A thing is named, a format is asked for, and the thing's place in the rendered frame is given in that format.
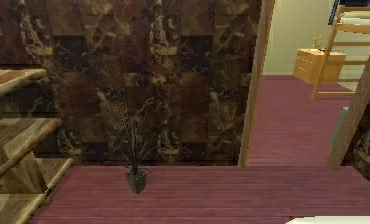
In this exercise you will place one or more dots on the dark potted house plant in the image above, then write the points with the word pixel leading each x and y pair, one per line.
pixel 136 168

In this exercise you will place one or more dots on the light wooden chest of drawers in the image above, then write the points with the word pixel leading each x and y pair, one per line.
pixel 309 66

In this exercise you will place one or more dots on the small golden figurine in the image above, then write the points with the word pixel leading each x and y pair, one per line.
pixel 316 41

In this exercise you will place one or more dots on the light wooden bunk bed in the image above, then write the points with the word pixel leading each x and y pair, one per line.
pixel 339 50

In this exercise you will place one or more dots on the brown wooden shelf unit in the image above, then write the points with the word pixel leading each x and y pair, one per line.
pixel 16 140

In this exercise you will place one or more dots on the white furniture edge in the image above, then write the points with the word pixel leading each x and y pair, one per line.
pixel 336 220

